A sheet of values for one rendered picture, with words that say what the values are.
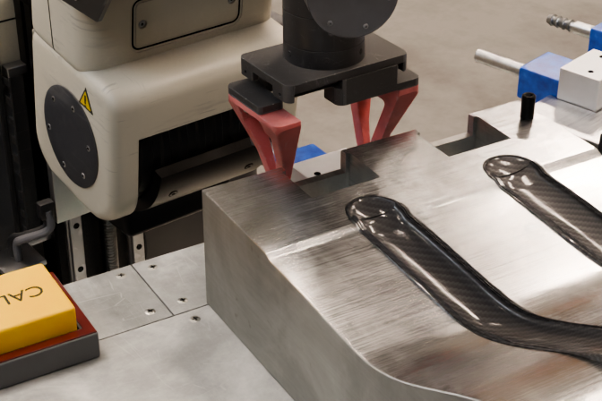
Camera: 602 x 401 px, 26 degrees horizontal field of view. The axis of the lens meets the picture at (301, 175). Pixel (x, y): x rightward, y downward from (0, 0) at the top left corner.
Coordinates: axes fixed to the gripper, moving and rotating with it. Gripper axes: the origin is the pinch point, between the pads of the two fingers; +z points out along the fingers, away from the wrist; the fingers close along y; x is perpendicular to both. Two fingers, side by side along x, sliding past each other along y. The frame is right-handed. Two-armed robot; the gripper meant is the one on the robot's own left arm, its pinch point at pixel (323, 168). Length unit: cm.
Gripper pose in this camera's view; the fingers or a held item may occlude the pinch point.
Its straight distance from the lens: 95.7
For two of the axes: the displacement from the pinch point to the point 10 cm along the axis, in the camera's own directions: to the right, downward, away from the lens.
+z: 0.1, 8.8, 4.8
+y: 8.4, -2.7, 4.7
